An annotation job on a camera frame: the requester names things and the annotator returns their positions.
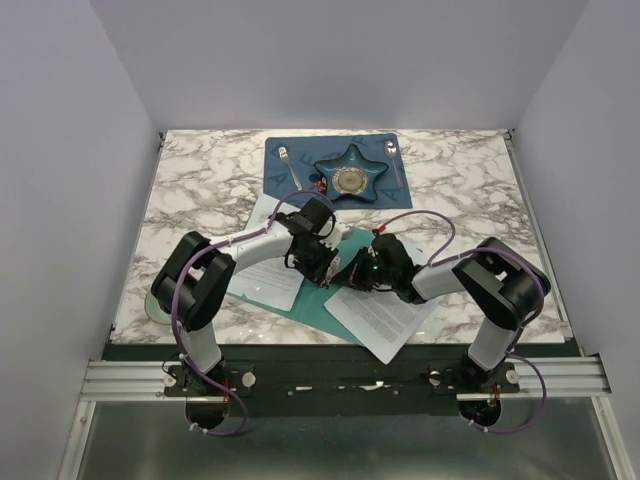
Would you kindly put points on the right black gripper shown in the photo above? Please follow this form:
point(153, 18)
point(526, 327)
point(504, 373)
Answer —
point(360, 283)

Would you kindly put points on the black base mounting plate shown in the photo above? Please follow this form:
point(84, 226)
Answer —
point(347, 380)

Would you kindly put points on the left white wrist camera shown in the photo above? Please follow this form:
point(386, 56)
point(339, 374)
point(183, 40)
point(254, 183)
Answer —
point(339, 233)

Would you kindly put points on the silver fork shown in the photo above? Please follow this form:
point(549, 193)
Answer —
point(284, 157)

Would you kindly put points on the teal plastic folder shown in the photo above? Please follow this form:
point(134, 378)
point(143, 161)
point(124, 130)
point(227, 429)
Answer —
point(309, 307)

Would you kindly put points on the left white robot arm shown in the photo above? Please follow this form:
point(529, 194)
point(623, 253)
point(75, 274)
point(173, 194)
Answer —
point(193, 282)

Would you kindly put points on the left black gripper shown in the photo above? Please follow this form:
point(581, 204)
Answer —
point(319, 272)

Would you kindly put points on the green floral bowl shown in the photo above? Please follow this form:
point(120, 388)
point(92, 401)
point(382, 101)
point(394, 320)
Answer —
point(154, 311)

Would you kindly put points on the single printed paper sheet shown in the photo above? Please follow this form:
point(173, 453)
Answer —
point(269, 282)

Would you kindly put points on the aluminium frame rail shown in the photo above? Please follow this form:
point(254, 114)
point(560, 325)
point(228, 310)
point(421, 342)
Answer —
point(143, 381)

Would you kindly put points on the blue star-shaped dish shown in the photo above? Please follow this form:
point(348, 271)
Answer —
point(351, 175)

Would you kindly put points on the silver spoon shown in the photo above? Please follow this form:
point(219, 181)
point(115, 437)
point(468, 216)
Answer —
point(391, 150)

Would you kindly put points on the printed paper sheets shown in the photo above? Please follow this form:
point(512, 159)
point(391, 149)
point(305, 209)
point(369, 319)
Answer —
point(381, 322)

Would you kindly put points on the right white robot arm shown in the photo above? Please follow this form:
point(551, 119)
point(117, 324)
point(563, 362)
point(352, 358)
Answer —
point(509, 290)

